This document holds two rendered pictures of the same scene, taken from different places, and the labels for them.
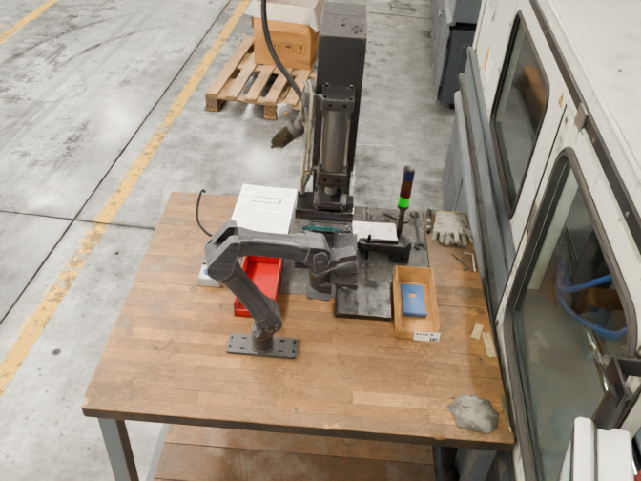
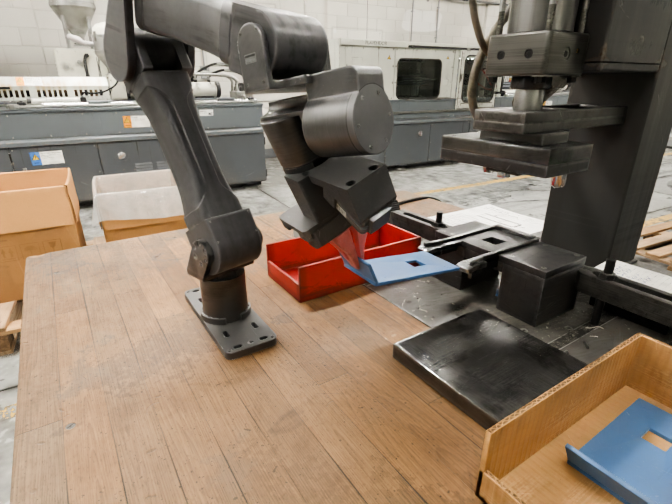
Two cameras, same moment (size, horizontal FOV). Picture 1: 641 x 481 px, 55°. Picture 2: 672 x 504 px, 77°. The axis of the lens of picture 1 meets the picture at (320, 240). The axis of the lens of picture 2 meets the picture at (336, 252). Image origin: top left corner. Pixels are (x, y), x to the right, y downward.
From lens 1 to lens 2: 151 cm
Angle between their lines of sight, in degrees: 50
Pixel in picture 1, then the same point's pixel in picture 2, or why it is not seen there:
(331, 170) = (519, 25)
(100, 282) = not seen: hidden behind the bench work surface
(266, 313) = (194, 211)
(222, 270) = (117, 54)
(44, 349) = not seen: hidden behind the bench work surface
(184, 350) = (165, 271)
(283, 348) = (236, 334)
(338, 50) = not seen: outside the picture
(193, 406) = (47, 315)
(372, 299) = (509, 372)
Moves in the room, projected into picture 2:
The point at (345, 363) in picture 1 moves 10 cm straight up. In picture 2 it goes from (279, 436) to (273, 350)
